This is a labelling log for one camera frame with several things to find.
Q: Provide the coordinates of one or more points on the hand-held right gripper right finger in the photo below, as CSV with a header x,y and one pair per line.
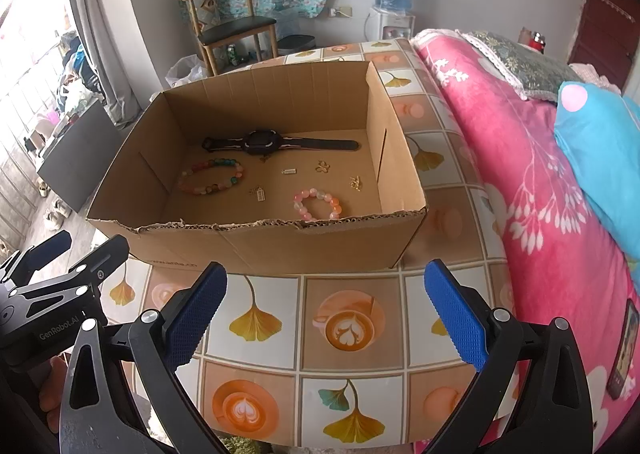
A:
x,y
455,314

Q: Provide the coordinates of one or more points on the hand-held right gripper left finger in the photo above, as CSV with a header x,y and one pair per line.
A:
x,y
195,314

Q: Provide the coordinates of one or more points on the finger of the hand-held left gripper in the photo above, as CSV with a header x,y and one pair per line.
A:
x,y
45,249
107,259

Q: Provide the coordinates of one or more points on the brown cardboard box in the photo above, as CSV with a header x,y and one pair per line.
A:
x,y
280,244

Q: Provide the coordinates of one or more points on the black wristwatch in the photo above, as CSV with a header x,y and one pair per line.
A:
x,y
260,141

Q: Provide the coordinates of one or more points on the person's left hand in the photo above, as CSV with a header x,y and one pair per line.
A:
x,y
52,389

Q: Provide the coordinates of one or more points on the white shoe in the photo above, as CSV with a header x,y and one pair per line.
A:
x,y
54,220
62,208

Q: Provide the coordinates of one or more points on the black low cabinet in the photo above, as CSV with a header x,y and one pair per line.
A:
x,y
80,153

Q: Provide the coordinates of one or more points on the pink floral blanket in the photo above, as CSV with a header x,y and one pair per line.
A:
x,y
540,234

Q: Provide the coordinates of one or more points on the gold tag charm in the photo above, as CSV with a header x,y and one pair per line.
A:
x,y
258,194

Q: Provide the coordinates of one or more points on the gold cluster charm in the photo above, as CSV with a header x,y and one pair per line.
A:
x,y
356,183

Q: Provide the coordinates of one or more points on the smartphone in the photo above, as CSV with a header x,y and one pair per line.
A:
x,y
622,354

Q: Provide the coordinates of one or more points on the pile of clothes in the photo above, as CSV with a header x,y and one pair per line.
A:
x,y
75,68

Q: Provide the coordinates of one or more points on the white plastic bag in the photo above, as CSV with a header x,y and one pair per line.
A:
x,y
185,71

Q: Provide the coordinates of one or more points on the grey curtain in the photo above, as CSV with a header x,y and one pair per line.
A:
x,y
105,33

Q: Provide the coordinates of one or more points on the blue pillow with pink dot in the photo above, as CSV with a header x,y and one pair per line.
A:
x,y
605,143

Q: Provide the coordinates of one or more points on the green can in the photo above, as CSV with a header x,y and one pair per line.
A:
x,y
232,56

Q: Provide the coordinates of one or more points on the grey-green lace-trimmed pillow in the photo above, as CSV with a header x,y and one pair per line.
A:
x,y
530,66

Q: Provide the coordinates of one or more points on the wooden chair with black seat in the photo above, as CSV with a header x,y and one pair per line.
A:
x,y
235,28

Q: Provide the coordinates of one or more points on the printed paper bag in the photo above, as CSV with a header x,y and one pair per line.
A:
x,y
207,3

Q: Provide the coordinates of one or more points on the pink checkered cloth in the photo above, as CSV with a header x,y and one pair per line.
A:
x,y
595,76

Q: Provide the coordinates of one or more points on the black trash bin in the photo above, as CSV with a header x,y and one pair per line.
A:
x,y
297,43

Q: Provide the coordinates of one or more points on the white water dispenser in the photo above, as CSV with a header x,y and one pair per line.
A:
x,y
390,26

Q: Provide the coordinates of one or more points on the dark red door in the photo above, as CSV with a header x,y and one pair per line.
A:
x,y
605,18

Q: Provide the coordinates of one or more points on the white wall socket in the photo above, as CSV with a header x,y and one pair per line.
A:
x,y
341,11

